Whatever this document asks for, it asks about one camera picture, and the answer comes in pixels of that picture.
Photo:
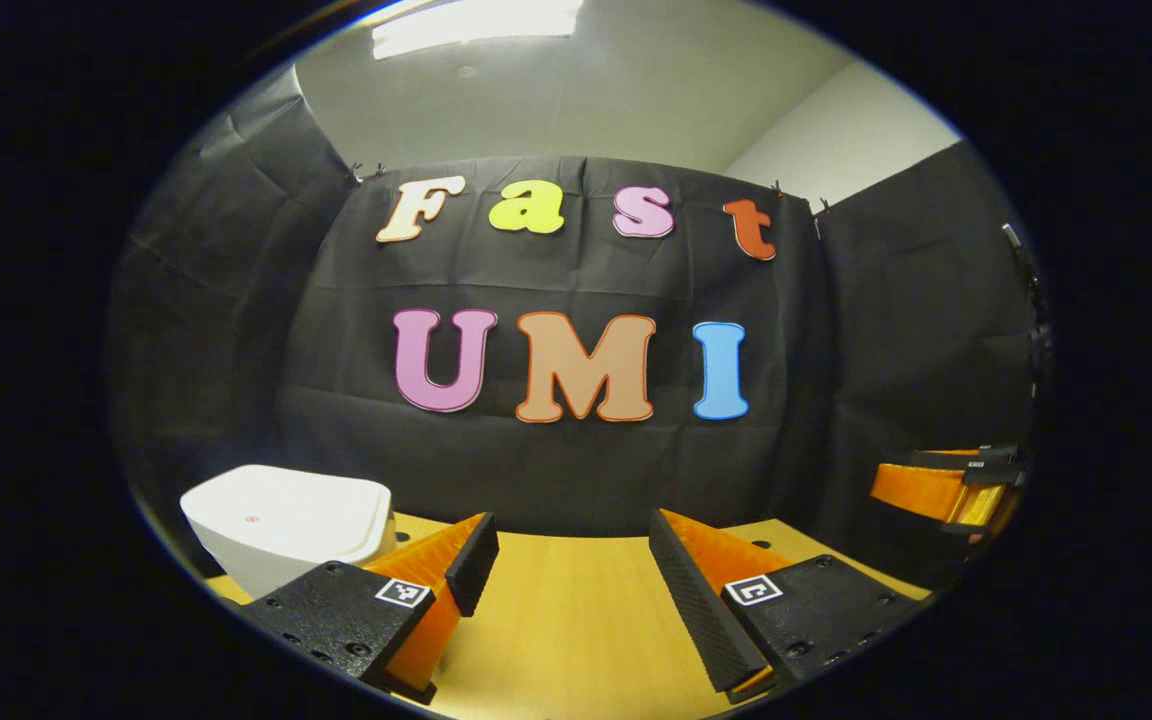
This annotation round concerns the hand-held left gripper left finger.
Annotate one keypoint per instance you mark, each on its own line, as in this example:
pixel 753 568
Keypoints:
pixel 476 565

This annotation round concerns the ceiling light panel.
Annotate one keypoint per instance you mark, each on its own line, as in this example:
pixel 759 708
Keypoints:
pixel 476 25

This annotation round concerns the white desktop garbage bin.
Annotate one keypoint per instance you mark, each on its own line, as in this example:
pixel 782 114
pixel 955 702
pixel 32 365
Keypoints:
pixel 286 520

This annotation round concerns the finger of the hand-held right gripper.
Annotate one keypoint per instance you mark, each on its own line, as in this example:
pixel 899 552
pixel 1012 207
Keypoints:
pixel 921 490
pixel 986 510

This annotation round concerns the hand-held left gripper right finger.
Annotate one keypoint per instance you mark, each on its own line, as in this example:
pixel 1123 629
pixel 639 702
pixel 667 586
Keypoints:
pixel 691 610

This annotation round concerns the wooden desktop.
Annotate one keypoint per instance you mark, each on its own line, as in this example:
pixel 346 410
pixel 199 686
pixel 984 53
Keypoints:
pixel 576 620

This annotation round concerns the black backdrop cloth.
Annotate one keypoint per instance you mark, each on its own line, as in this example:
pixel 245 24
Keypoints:
pixel 576 460

